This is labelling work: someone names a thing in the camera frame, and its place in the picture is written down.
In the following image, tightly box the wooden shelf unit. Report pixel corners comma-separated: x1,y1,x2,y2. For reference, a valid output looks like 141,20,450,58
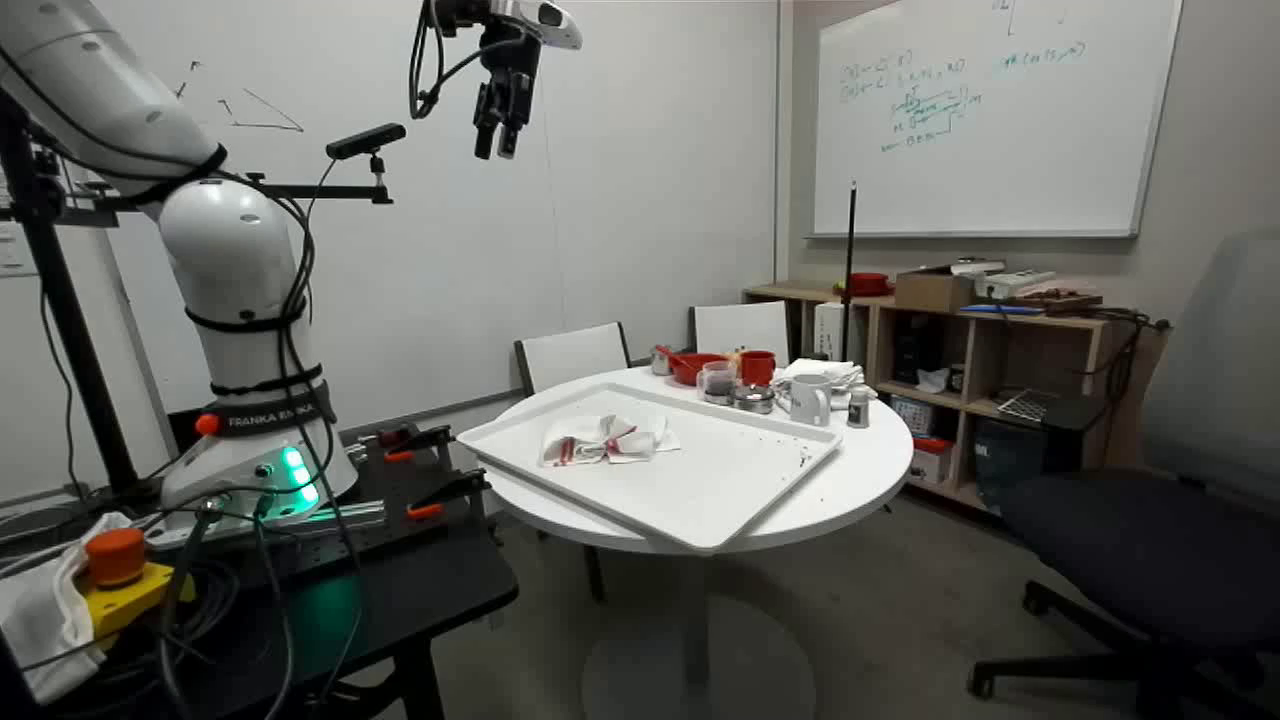
739,278,1173,519

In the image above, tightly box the black bar camera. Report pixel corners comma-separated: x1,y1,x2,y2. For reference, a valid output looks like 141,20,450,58
320,118,411,162

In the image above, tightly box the white folded cloth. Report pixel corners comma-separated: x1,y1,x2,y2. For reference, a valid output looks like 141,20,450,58
780,354,871,398

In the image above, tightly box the white chair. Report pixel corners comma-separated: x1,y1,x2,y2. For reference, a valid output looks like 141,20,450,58
518,319,634,398
689,298,792,371

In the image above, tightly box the red button yellow box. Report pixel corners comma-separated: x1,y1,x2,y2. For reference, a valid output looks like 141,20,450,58
72,524,183,638

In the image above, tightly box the black orange clamp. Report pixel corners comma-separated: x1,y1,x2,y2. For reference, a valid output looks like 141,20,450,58
402,493,489,526
349,420,459,468

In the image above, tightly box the wall whiteboard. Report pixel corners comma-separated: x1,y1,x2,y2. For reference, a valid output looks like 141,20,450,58
808,0,1189,242

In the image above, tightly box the grey back black office chair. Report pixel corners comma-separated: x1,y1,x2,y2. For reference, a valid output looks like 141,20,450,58
968,227,1280,720

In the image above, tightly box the clear glass cup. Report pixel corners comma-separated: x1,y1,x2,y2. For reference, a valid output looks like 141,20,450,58
778,371,842,432

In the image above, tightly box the black cable bundle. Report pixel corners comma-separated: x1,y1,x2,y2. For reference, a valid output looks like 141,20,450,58
138,485,372,720

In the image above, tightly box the black storage bin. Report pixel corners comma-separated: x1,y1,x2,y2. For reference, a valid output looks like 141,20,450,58
968,415,1062,503

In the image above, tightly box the black flat device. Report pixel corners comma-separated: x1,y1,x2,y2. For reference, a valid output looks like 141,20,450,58
994,382,1112,436

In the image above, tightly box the white rectangular tray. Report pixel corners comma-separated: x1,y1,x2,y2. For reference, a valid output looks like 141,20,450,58
458,377,848,554

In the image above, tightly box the brown cardboard box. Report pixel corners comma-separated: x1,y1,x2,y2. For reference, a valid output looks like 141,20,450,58
893,266,979,317

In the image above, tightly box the thin black pole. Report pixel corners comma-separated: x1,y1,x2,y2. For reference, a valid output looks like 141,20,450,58
842,183,866,364

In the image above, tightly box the stack of books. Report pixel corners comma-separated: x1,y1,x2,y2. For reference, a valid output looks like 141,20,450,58
968,258,1112,319

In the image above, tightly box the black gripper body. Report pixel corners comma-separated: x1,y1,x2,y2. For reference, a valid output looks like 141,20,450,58
471,26,549,132

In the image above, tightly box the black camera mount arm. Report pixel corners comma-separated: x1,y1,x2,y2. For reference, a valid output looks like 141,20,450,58
58,171,402,222

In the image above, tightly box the white paper sign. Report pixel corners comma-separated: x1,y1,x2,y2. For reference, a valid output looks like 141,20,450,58
0,217,42,278

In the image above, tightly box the round white table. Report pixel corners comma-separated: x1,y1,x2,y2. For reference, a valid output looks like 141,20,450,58
482,364,922,720

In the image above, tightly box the black robot table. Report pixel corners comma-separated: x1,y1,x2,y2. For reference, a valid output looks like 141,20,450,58
0,424,526,720

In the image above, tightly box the white rag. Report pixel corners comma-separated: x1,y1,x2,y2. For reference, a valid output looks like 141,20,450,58
0,507,138,708

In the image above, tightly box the red white box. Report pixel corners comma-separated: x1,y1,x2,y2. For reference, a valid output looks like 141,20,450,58
912,436,961,485

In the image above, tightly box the black equipment stand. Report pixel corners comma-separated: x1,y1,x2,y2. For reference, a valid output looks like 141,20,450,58
0,93,153,503

